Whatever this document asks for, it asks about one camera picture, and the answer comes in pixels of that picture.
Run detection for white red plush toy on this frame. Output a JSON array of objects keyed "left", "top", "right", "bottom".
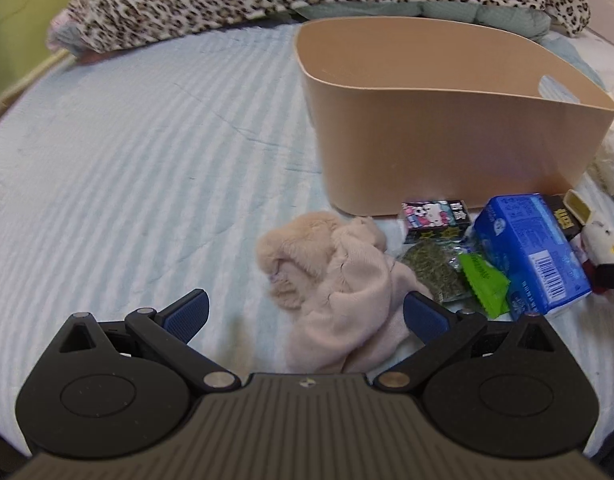
[{"left": 569, "top": 211, "right": 614, "bottom": 282}]

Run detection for green snack packet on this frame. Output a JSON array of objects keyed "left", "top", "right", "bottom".
[{"left": 459, "top": 252, "right": 510, "bottom": 318}]

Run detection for green tea leaf packet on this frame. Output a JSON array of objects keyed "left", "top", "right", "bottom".
[{"left": 399, "top": 240, "right": 472, "bottom": 304}]

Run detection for blue tissue pack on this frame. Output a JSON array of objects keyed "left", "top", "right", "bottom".
[{"left": 474, "top": 194, "right": 591, "bottom": 320}]

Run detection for pink fuzzy sock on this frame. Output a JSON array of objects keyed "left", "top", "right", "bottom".
[{"left": 256, "top": 211, "right": 430, "bottom": 374}]

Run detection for black box gold lettering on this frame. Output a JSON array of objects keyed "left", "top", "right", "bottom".
[{"left": 542, "top": 190, "right": 592, "bottom": 242}]

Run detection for small black cartoon box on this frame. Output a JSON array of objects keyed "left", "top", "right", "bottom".
[{"left": 400, "top": 200, "right": 472, "bottom": 244}]

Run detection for striped light blue bedsheet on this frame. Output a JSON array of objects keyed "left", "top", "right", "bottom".
[{"left": 0, "top": 24, "right": 329, "bottom": 451}]

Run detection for beige plastic storage basket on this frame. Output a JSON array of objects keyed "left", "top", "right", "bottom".
[{"left": 295, "top": 18, "right": 614, "bottom": 216}]

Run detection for green storage cabinet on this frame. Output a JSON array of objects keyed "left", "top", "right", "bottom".
[{"left": 0, "top": 0, "right": 96, "bottom": 116}]

